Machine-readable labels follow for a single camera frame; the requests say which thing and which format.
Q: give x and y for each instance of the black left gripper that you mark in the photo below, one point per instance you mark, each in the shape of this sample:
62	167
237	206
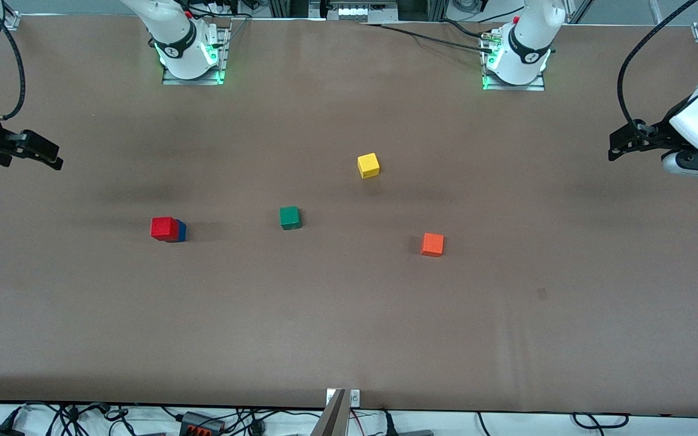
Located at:
658	134

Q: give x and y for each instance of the red wooden block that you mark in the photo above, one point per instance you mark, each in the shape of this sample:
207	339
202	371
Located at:
163	228

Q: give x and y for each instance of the blue wooden block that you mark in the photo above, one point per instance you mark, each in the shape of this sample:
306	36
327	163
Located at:
182	231

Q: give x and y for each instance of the orange wooden block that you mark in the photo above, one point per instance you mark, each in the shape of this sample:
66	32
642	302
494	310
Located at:
432	244

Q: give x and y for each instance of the green wooden block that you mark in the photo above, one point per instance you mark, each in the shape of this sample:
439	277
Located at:
289	217

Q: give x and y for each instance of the yellow wooden block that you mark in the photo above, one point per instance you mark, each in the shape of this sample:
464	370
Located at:
368	165

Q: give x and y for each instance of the grey metal device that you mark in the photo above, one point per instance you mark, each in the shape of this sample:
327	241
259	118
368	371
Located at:
355	11

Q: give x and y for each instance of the black box with orange connectors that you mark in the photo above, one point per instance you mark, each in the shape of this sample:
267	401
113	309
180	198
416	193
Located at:
200	422

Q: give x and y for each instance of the brown table cover sheet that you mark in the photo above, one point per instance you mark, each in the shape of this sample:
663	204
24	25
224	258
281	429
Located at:
349	315

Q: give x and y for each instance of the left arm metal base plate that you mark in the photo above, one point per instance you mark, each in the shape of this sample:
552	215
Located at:
512	87

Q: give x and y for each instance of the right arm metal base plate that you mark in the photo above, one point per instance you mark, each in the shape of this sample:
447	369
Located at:
191	81

